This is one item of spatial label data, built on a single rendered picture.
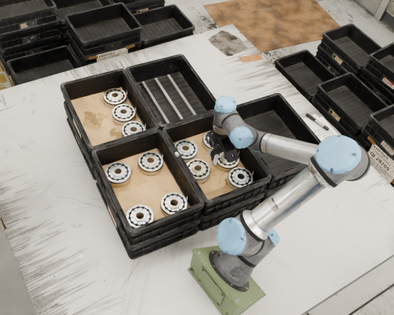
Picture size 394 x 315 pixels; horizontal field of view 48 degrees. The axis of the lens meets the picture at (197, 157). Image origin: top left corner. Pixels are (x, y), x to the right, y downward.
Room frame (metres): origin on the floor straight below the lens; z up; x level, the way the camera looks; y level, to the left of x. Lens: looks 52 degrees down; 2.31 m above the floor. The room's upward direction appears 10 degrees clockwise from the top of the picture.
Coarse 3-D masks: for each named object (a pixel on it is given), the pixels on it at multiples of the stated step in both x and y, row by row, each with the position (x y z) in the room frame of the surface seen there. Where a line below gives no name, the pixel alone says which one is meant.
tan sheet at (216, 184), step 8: (192, 136) 1.28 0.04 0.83; (200, 136) 1.29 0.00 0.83; (200, 144) 1.25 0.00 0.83; (200, 152) 1.20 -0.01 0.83; (208, 160) 1.17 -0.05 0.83; (216, 168) 1.13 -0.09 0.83; (216, 176) 1.09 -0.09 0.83; (224, 176) 1.10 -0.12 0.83; (200, 184) 1.04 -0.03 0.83; (208, 184) 1.05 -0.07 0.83; (216, 184) 1.05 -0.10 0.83; (224, 184) 1.06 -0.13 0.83; (208, 192) 1.01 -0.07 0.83; (216, 192) 1.01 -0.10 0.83; (224, 192) 1.02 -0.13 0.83
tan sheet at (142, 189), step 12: (132, 156) 1.12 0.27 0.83; (132, 168) 1.06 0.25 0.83; (132, 180) 1.00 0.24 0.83; (144, 180) 1.01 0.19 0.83; (156, 180) 1.02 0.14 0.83; (168, 180) 1.03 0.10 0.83; (120, 192) 0.93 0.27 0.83; (132, 192) 0.94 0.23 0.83; (144, 192) 0.95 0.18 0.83; (156, 192) 0.96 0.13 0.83; (168, 192) 0.97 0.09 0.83; (180, 192) 0.98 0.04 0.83; (132, 204) 0.89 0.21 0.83; (144, 204) 0.90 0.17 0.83; (156, 204) 0.91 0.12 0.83; (156, 216) 0.86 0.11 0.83
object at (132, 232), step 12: (156, 132) 1.19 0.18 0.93; (108, 144) 1.08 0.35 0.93; (120, 144) 1.09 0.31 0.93; (168, 144) 1.13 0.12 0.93; (96, 156) 1.01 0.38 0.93; (180, 168) 1.03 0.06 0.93; (108, 180) 0.92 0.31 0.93; (120, 204) 0.82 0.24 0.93; (120, 216) 0.78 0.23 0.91; (168, 216) 0.81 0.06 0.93; (180, 216) 0.83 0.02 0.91; (144, 228) 0.75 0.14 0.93
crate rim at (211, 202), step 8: (192, 120) 1.29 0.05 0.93; (168, 128) 1.22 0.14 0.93; (168, 136) 1.18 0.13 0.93; (256, 160) 1.13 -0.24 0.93; (184, 168) 1.03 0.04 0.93; (264, 168) 1.10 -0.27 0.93; (192, 176) 1.00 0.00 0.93; (248, 184) 1.01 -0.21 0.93; (256, 184) 1.02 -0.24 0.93; (200, 192) 0.93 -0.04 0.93; (232, 192) 0.96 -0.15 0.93; (240, 192) 0.97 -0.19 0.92; (208, 200) 0.91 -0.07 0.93; (216, 200) 0.91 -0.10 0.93; (224, 200) 0.93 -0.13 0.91
